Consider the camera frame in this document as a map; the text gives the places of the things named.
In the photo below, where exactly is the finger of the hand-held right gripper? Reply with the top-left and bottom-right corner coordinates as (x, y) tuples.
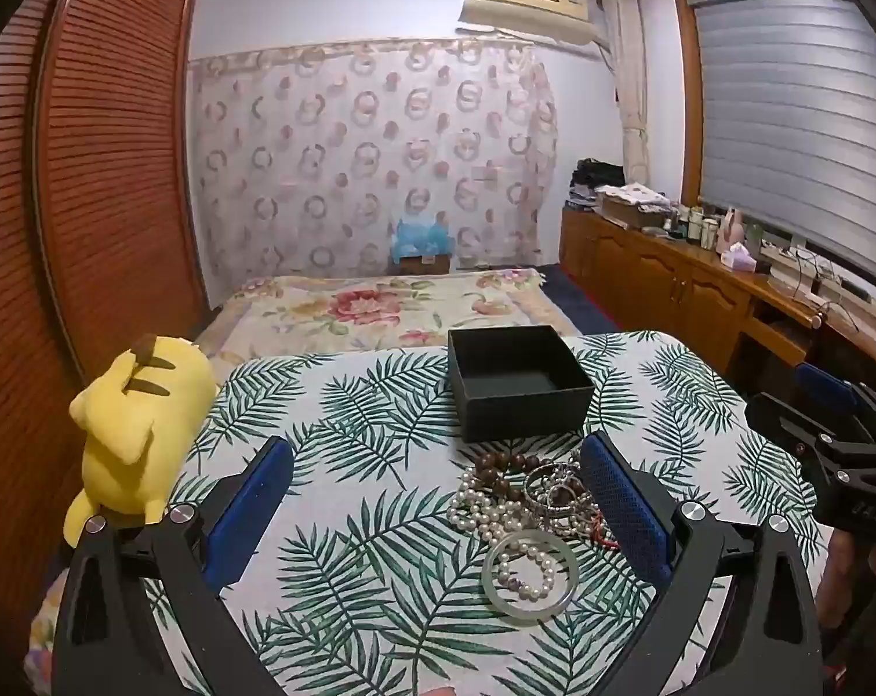
(794, 361), (876, 443)
(744, 391), (855, 465)

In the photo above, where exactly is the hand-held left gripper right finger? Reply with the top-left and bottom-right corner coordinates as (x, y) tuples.
(579, 431), (824, 696)

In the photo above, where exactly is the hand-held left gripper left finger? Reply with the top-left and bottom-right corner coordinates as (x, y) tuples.
(52, 436), (295, 696)

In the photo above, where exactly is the red cord bracelet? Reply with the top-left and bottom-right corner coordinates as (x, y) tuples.
(579, 511), (620, 552)

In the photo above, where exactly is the silver bead bracelet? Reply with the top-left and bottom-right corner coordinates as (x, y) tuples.
(525, 460), (605, 538)

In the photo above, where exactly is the small pearl bracelet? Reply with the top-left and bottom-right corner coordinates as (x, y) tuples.
(496, 531), (558, 601)

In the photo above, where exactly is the brown wooden bead bracelet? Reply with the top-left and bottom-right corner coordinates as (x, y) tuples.
(474, 451), (544, 501)

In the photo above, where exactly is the black square box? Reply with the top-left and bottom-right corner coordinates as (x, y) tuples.
(447, 325), (596, 445)

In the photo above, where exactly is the white pearl necklace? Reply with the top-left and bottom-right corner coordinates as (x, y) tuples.
(446, 467), (536, 541)

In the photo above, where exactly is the pale jade bangle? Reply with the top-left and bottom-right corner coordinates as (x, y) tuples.
(481, 531), (580, 621)

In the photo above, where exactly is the person's right hand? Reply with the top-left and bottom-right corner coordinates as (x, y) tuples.
(818, 525), (876, 668)

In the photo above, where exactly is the yellow plush toy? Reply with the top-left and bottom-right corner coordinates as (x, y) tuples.
(62, 333), (220, 548)

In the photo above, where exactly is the leaf-print tablecloth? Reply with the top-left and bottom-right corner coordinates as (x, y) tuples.
(24, 329), (830, 696)

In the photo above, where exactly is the wooden cabinet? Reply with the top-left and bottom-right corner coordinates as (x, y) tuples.
(559, 206), (876, 407)

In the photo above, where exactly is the navy blue bed sheet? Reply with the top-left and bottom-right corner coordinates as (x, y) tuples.
(535, 263), (623, 338)

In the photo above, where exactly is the floral blanket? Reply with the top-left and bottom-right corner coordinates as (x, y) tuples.
(191, 268), (587, 367)

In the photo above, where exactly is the cardboard tray with cloth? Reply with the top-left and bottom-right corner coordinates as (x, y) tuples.
(595, 184), (678, 229)

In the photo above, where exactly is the grey window blind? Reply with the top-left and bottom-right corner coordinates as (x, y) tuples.
(688, 0), (876, 306)

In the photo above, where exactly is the stack of folded clothes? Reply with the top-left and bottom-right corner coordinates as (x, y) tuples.
(568, 158), (627, 213)

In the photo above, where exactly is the small cardboard box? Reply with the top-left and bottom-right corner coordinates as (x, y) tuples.
(398, 253), (453, 277)

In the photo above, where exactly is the blue plastic bag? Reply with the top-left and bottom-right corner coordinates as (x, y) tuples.
(390, 213), (457, 262)

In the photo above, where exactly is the wooden louvred wardrobe door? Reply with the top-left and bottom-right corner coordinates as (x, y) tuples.
(0, 0), (83, 696)
(35, 0), (210, 385)

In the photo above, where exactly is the beige tied curtain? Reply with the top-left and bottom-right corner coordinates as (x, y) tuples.
(601, 0), (652, 186)

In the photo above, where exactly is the beige air conditioner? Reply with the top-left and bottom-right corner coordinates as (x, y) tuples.
(458, 0), (591, 45)

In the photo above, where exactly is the wooden window frame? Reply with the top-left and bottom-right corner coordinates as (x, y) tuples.
(671, 0), (876, 320)

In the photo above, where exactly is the ring-patterned wall curtain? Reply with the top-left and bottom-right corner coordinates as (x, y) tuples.
(187, 39), (561, 280)

